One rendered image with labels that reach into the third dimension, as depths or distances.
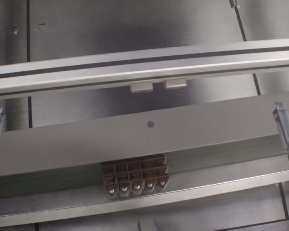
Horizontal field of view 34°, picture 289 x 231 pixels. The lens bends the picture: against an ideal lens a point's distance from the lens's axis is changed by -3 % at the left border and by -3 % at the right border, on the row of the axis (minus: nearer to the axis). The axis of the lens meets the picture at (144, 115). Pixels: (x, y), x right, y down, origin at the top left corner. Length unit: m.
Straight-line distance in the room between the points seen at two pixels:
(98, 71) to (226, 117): 0.22
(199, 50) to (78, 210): 0.36
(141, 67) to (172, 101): 0.35
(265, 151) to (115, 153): 0.30
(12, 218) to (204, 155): 0.36
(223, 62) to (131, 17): 0.47
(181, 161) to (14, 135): 0.29
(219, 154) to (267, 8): 0.51
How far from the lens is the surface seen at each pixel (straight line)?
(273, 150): 0.91
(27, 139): 0.76
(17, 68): 0.74
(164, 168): 0.77
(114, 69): 0.72
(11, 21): 1.19
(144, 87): 0.74
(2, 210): 0.91
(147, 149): 0.74
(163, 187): 0.80
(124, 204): 0.89
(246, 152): 0.88
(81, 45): 1.13
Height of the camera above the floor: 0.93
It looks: 23 degrees down
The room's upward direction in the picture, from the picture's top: 172 degrees clockwise
